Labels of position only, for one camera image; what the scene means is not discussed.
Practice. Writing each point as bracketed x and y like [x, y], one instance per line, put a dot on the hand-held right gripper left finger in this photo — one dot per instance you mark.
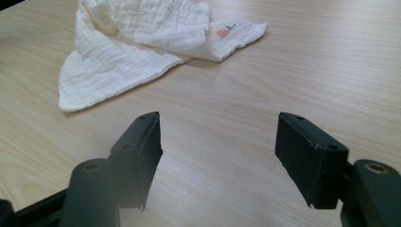
[138, 157]

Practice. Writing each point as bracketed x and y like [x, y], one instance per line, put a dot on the white muslin cloth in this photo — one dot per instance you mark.
[126, 47]

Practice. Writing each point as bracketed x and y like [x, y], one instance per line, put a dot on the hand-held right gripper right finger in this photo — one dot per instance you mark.
[310, 164]

